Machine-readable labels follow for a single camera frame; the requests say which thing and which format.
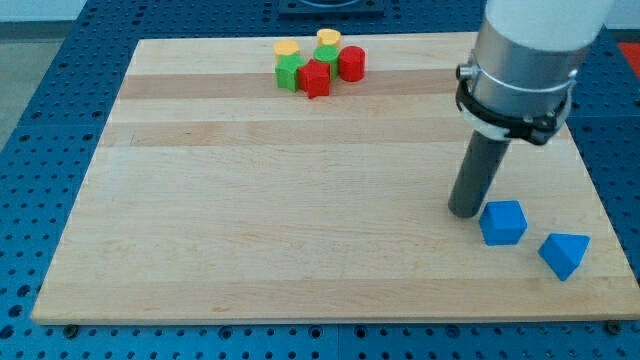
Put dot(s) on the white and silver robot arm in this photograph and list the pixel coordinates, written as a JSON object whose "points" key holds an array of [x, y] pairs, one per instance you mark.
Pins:
{"points": [[517, 82]]}

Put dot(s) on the red star block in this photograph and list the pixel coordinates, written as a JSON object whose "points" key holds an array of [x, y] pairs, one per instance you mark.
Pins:
{"points": [[315, 78]]}

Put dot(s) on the green star block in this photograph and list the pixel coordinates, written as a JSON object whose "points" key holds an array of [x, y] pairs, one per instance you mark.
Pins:
{"points": [[286, 71]]}

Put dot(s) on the light wooden board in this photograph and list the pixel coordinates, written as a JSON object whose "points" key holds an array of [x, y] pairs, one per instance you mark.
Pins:
{"points": [[215, 197]]}

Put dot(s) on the red cylinder block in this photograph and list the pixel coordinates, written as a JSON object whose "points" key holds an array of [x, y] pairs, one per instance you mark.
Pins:
{"points": [[352, 63]]}

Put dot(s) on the green cylinder block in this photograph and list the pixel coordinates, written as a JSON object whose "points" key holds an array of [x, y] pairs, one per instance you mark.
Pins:
{"points": [[330, 55]]}

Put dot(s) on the yellow block left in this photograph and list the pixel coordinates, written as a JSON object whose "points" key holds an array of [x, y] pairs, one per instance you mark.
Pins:
{"points": [[286, 47]]}

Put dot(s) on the yellow block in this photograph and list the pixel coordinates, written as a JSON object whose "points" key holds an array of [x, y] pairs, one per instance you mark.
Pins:
{"points": [[286, 47], [328, 37]]}

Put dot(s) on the yellow block right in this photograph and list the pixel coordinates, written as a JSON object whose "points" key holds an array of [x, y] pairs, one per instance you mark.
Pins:
{"points": [[328, 37]]}

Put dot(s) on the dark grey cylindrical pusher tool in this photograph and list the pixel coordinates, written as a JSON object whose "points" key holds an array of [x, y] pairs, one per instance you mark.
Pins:
{"points": [[481, 161]]}

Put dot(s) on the blue cube block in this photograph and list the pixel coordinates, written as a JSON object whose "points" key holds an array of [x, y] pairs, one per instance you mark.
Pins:
{"points": [[503, 223]]}

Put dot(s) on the blue triangular block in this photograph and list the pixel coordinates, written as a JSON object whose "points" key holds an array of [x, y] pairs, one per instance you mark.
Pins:
{"points": [[563, 253]]}

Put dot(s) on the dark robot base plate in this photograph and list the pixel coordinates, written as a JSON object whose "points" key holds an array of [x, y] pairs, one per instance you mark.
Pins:
{"points": [[330, 7]]}

